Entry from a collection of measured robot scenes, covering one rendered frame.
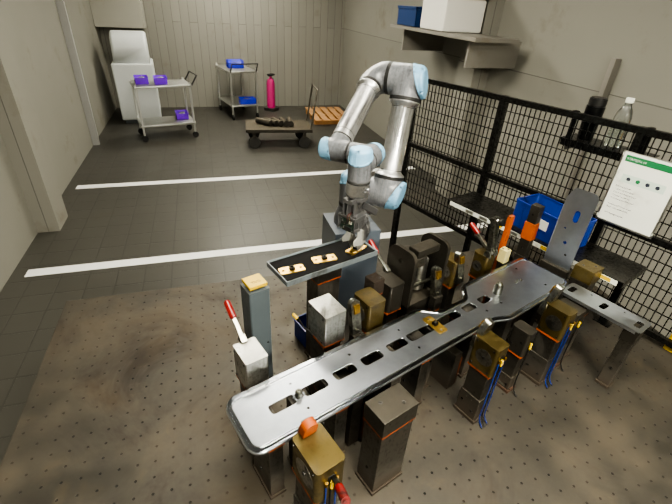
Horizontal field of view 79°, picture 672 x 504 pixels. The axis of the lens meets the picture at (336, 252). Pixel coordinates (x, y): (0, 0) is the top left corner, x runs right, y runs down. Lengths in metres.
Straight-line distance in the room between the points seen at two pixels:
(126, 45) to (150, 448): 6.75
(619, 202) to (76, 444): 2.21
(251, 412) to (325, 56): 8.28
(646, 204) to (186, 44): 7.78
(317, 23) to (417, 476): 8.27
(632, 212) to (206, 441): 1.86
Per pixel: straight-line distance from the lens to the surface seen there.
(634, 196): 2.09
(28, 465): 1.63
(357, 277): 1.82
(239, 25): 8.67
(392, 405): 1.13
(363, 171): 1.27
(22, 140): 4.20
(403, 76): 1.61
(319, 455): 1.00
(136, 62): 7.65
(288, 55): 8.84
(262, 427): 1.12
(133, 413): 1.62
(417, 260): 1.42
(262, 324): 1.36
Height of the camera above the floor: 1.91
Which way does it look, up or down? 32 degrees down
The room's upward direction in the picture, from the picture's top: 3 degrees clockwise
